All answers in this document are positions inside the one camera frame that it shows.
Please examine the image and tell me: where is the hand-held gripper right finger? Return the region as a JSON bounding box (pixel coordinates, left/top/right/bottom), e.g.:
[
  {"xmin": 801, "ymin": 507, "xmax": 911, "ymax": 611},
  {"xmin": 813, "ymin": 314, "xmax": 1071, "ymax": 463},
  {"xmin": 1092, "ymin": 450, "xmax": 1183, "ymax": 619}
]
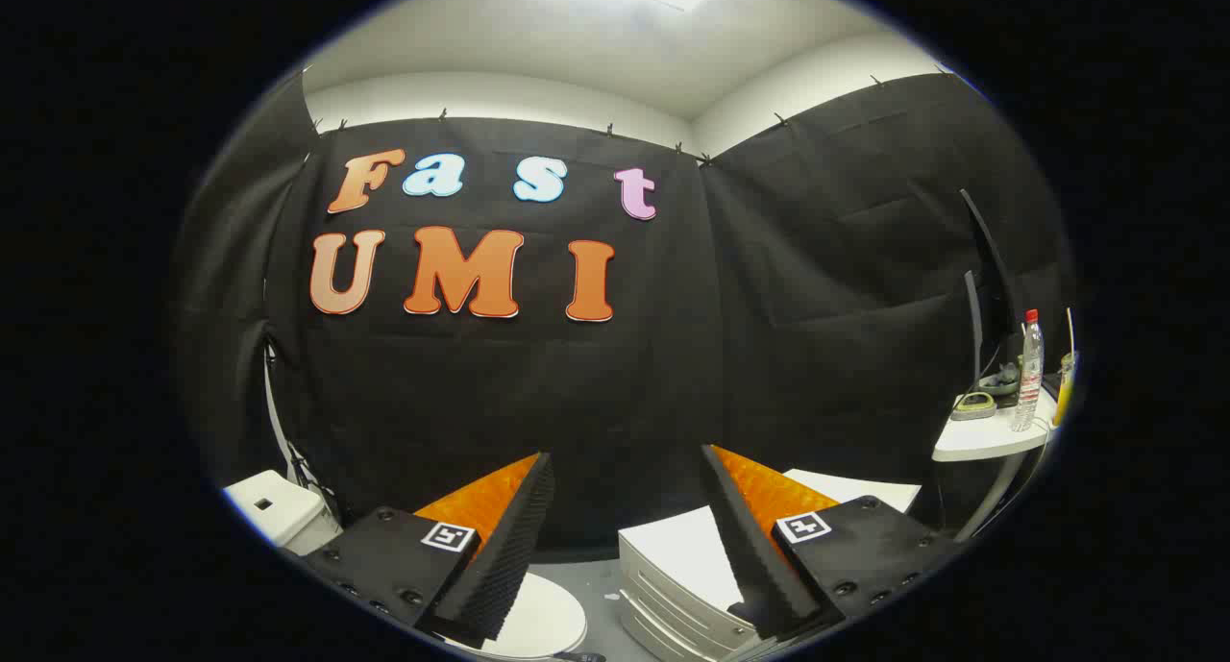
[{"xmin": 701, "ymin": 444, "xmax": 964, "ymax": 642}]

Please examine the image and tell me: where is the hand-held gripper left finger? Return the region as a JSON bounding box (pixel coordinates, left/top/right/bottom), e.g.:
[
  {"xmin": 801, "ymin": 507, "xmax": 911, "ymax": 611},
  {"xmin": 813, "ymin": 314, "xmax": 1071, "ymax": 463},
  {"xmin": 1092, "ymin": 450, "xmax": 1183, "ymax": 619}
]
[{"xmin": 303, "ymin": 453, "xmax": 556, "ymax": 646}]

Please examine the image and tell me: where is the white toilet lid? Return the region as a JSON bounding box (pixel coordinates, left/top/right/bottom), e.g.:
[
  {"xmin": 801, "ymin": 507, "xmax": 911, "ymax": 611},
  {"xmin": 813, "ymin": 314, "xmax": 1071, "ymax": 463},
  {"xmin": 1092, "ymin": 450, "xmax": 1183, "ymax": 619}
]
[{"xmin": 452, "ymin": 571, "xmax": 589, "ymax": 661}]

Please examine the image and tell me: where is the white drawer cabinet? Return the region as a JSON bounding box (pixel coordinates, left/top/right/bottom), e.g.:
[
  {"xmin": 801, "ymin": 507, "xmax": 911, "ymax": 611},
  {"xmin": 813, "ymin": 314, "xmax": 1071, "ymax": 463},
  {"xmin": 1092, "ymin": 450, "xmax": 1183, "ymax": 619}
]
[{"xmin": 618, "ymin": 468, "xmax": 923, "ymax": 661}]

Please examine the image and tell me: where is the black backdrop cloth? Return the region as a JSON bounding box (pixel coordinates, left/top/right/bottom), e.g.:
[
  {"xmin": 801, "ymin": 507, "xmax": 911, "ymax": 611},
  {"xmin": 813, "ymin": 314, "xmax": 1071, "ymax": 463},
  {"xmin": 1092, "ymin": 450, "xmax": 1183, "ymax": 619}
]
[{"xmin": 171, "ymin": 66, "xmax": 1072, "ymax": 552}]

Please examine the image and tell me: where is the white stand pole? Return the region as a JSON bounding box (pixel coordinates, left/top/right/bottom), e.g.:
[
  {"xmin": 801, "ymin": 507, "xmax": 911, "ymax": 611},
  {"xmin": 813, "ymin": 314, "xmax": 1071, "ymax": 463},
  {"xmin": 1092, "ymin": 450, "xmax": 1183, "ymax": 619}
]
[{"xmin": 264, "ymin": 340, "xmax": 313, "ymax": 485}]

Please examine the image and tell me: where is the white side table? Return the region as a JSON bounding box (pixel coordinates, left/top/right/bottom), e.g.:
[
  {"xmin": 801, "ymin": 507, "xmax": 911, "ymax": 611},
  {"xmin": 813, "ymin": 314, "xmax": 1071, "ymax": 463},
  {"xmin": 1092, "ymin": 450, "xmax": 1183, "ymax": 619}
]
[{"xmin": 932, "ymin": 393, "xmax": 1058, "ymax": 543}]

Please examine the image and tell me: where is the clear water bottle red cap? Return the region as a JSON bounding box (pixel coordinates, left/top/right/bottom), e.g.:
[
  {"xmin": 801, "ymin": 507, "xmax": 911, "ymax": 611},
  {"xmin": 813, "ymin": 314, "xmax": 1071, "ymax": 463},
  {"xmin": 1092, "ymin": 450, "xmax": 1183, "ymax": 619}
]
[{"xmin": 1012, "ymin": 308, "xmax": 1046, "ymax": 432}]

